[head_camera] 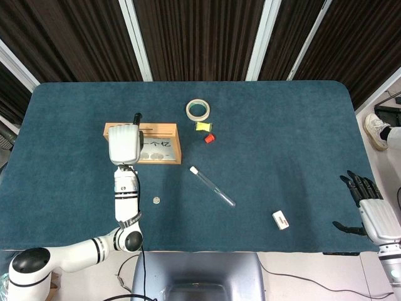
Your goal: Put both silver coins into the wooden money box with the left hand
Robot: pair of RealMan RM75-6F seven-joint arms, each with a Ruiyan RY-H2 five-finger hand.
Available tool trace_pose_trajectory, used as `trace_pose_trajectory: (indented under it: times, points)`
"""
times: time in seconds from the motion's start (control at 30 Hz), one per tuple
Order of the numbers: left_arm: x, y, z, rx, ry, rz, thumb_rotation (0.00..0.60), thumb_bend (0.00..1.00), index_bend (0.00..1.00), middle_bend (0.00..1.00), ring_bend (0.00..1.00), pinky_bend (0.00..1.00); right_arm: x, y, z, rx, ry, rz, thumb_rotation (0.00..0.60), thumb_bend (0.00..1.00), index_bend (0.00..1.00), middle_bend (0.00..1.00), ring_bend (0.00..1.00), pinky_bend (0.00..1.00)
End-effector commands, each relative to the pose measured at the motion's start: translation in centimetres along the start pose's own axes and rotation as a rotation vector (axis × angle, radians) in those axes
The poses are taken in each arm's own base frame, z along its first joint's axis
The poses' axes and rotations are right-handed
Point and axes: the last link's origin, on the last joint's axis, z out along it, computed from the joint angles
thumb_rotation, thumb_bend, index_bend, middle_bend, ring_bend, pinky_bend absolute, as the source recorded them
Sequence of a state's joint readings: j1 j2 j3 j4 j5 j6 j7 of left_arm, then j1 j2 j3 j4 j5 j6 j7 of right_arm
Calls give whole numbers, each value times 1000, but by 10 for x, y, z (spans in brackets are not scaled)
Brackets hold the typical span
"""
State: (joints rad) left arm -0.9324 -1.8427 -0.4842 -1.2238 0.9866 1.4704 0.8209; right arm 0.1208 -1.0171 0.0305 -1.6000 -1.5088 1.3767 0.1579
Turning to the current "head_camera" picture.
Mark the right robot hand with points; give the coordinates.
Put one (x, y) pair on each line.
(380, 222)

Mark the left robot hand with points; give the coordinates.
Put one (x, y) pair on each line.
(123, 144)

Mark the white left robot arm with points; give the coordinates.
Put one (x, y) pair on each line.
(125, 200)

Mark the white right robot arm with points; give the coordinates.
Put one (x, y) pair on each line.
(391, 266)

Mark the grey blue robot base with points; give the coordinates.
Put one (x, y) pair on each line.
(197, 269)

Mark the glass test tube white stopper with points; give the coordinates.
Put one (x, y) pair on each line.
(194, 170)

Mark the beige masking tape roll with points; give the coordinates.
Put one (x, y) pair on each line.
(197, 118)

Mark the small yellow packet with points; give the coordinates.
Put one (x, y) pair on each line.
(203, 126)

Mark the red plastic stopper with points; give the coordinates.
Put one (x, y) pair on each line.
(209, 138)

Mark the person leg white trousers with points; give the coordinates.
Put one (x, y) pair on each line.
(395, 136)

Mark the white sneaker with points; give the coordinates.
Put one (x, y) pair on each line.
(374, 131)

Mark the small white red box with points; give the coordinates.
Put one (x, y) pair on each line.
(280, 220)

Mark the black floor equipment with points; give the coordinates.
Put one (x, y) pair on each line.
(390, 113)

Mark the teal table cloth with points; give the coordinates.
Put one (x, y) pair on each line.
(250, 175)

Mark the brown cardboard box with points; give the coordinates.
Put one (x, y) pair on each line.
(55, 279)

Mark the clear plastic bag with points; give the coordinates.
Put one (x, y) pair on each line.
(2, 280)

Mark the wooden frame coin bank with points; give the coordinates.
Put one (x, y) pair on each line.
(166, 128)

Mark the white partition post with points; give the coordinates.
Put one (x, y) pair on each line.
(136, 44)
(261, 44)
(18, 67)
(308, 40)

